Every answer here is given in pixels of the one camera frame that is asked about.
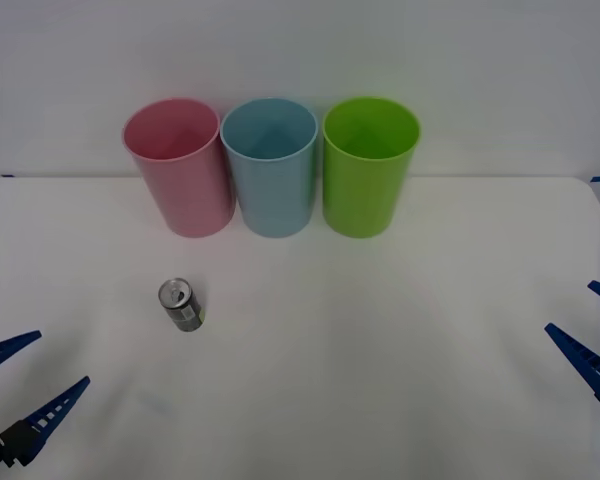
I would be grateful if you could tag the pale blue plastic waste bin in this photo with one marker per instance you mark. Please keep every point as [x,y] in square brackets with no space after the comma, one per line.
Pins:
[275,200]

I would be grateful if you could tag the dark grey drink can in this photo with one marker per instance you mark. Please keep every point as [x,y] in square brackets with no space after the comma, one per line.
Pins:
[184,309]

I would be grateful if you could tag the green plastic waste bin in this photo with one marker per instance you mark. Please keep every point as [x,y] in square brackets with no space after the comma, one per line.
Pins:
[362,200]

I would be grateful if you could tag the pink plastic waste bin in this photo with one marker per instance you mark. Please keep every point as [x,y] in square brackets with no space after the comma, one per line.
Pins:
[190,195]

